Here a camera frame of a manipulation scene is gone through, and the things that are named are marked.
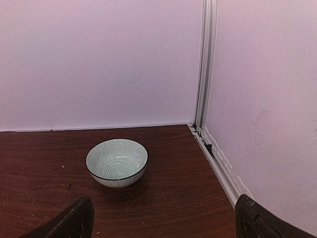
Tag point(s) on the right aluminium frame post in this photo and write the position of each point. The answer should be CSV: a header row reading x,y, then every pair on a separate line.
x,y
209,29

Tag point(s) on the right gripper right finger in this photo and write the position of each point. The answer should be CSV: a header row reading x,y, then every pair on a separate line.
x,y
254,221

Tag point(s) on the pale blue tea bowl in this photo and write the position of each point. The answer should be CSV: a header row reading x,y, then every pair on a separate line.
x,y
117,163

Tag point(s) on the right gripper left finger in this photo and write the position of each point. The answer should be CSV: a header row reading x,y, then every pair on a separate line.
x,y
76,221

